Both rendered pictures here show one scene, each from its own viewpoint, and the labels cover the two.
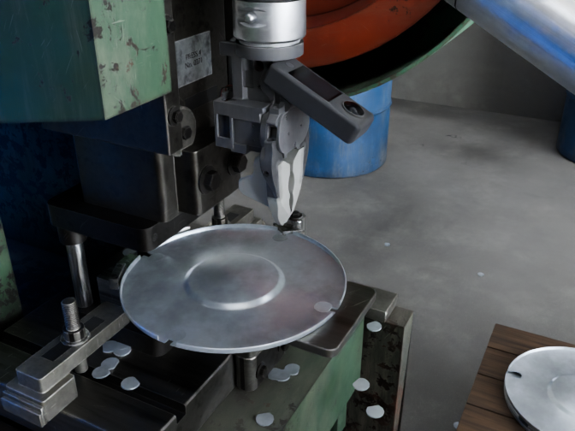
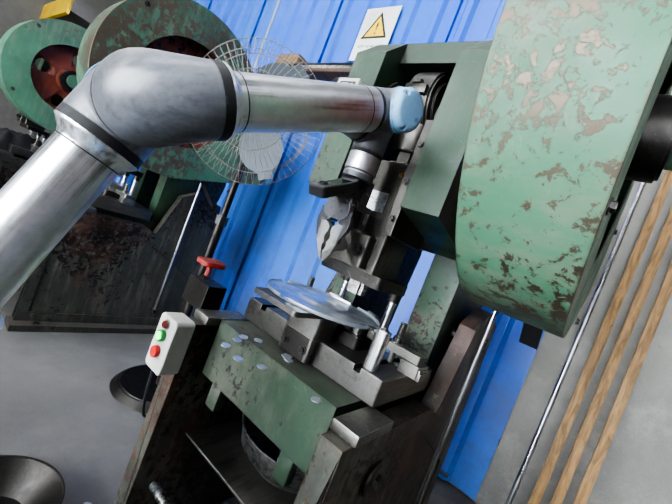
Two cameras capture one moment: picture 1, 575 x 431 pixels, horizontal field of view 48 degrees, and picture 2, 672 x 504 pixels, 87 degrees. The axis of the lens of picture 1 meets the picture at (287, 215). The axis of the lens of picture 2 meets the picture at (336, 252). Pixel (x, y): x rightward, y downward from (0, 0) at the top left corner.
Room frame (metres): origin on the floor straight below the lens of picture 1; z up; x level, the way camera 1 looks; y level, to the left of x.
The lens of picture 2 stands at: (0.81, -0.79, 0.94)
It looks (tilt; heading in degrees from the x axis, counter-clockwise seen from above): 2 degrees down; 99
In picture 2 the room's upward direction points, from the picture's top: 21 degrees clockwise
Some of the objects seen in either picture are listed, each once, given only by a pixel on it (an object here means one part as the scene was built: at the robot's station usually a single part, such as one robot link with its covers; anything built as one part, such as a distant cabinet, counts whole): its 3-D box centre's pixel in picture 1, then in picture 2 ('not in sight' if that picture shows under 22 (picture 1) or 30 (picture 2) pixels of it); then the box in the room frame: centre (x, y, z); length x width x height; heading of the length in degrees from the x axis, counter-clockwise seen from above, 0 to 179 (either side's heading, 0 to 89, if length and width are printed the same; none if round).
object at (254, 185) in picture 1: (262, 190); (328, 240); (0.66, 0.03, 0.93); 0.06 x 0.03 x 0.09; 63
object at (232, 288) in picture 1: (234, 279); (323, 302); (0.70, 0.07, 0.78); 0.29 x 0.29 x 0.01
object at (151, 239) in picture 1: (147, 203); (362, 279); (0.76, 0.19, 0.86); 0.20 x 0.16 x 0.05; 153
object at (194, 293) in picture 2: not in sight; (197, 310); (0.37, 0.12, 0.62); 0.10 x 0.06 x 0.20; 153
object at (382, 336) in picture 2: (295, 239); (377, 348); (0.85, -0.01, 0.75); 0.03 x 0.03 x 0.10; 63
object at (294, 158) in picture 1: (275, 180); (338, 244); (0.69, 0.01, 0.93); 0.06 x 0.03 x 0.09; 63
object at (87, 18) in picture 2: not in sight; (93, 30); (-4.23, 3.55, 2.44); 1.25 x 0.92 x 0.27; 153
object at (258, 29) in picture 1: (268, 20); (360, 166); (0.67, 0.02, 1.12); 0.08 x 0.08 x 0.05
